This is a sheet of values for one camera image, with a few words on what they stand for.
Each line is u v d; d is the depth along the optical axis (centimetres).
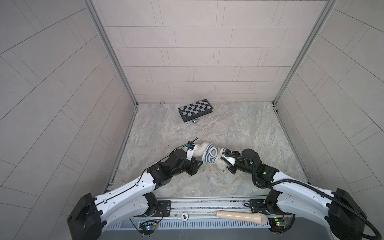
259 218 66
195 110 108
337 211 40
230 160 68
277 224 68
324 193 44
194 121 103
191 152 67
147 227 65
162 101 120
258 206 71
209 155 73
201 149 77
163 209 71
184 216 69
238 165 67
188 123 105
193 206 72
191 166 66
